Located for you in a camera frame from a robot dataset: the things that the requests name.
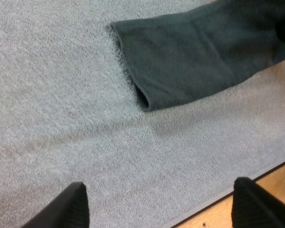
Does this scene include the grey-green towel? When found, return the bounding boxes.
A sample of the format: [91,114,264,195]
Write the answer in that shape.
[110,0,285,113]

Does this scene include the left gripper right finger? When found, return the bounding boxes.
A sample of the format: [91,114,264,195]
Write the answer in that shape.
[231,176,285,228]

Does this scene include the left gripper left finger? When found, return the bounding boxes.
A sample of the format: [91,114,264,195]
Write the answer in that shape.
[20,181,90,228]

